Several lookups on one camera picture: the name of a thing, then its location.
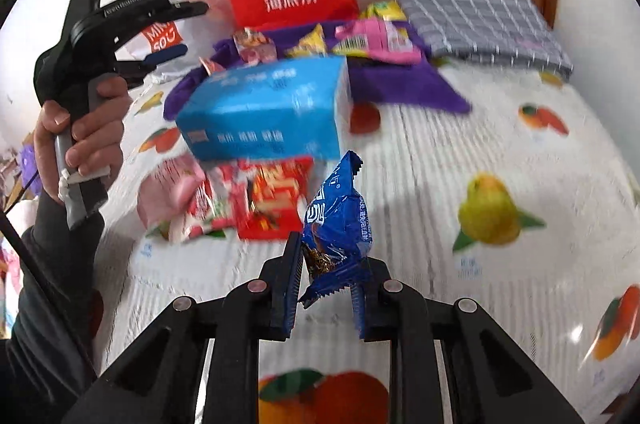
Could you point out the small orange snack packet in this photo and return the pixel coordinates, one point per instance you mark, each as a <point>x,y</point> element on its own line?
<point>210,65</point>

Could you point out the red white snack packet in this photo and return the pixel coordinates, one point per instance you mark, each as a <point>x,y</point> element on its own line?
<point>215,209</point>

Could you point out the person's left forearm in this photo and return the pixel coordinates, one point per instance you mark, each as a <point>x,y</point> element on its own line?
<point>45,304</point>

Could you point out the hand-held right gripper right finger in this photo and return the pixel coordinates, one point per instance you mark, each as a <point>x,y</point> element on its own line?
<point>357,311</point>

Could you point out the magenta snack packet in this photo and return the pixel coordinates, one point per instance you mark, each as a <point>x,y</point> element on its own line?
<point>375,39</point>

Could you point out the red pink snack packet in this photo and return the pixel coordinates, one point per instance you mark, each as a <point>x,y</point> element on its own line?
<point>252,47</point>

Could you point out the yellow green-label snack packet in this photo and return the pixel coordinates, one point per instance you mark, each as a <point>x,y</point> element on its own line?
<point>385,10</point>

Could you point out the grey checked folded cloth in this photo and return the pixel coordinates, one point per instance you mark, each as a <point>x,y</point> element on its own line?
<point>480,19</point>

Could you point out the blue snack packet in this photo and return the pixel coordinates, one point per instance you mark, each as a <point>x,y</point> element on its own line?
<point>335,224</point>

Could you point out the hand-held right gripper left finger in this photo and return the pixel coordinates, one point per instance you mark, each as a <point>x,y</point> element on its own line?
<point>294,294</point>

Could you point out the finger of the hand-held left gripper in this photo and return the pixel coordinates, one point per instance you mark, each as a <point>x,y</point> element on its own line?
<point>165,56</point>
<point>185,9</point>

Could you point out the person's left hand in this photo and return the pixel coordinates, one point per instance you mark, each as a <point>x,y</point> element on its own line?
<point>100,129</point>

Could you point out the purple cloth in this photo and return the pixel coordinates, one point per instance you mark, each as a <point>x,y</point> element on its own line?
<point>400,89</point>

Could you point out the blue cardboard box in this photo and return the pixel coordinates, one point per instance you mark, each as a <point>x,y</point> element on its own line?
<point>260,114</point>

